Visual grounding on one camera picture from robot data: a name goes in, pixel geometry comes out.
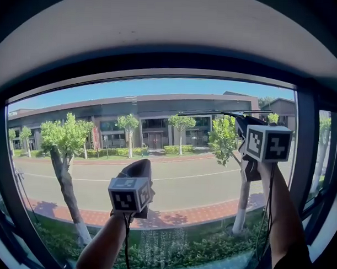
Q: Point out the long grey building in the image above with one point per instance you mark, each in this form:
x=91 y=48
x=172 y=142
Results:
x=186 y=104

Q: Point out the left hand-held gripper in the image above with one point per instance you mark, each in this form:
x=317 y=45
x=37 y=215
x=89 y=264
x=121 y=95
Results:
x=127 y=196

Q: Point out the person's left forearm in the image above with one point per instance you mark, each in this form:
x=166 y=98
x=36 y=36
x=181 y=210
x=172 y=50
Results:
x=104 y=244

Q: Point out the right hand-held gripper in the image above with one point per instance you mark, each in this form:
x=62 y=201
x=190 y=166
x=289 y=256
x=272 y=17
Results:
x=267 y=143

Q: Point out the person's right forearm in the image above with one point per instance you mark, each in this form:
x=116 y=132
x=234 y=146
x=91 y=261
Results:
x=281 y=212

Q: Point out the row of green street trees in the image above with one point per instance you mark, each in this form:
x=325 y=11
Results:
x=63 y=133

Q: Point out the green shrub bed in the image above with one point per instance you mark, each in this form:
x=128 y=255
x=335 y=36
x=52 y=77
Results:
x=208 y=248

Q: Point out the dark brown gabled building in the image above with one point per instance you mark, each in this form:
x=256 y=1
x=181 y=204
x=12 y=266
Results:
x=282 y=107

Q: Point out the narrow side window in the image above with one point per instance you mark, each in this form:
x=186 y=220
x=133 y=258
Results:
x=323 y=153

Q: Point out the red vertical banner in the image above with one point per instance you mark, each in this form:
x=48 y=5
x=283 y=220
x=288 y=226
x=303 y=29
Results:
x=96 y=138

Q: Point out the large window glass pane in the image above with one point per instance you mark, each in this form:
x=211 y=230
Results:
x=183 y=181

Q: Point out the person's black shirt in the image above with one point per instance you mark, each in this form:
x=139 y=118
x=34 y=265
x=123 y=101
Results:
x=293 y=265

